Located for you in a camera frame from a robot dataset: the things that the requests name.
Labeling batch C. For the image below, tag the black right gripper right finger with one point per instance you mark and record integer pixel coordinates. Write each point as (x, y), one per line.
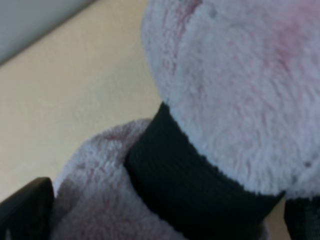
(302, 218)

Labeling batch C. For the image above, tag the black elastic band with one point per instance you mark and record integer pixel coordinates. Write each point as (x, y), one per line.
(194, 197)

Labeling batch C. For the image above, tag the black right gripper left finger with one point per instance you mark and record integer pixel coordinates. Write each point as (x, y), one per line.
(25, 214)

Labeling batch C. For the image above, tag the pink towel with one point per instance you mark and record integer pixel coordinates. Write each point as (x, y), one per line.
(241, 79)

